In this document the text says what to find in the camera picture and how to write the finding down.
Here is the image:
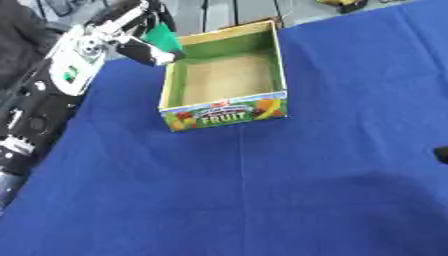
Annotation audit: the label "black tripod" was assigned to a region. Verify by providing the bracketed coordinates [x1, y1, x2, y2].
[197, 0, 287, 33]

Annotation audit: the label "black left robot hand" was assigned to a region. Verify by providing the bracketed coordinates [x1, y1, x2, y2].
[85, 0, 189, 68]

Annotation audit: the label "green block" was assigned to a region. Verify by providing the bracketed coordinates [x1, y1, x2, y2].
[138, 22, 184, 54]

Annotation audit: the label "cardboard box with green inside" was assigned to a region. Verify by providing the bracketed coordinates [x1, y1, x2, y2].
[155, 19, 291, 133]

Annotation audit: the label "yellow and black object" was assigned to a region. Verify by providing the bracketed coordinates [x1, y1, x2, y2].
[315, 0, 371, 14]

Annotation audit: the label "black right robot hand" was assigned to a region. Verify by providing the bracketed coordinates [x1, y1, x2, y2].
[432, 145, 448, 165]

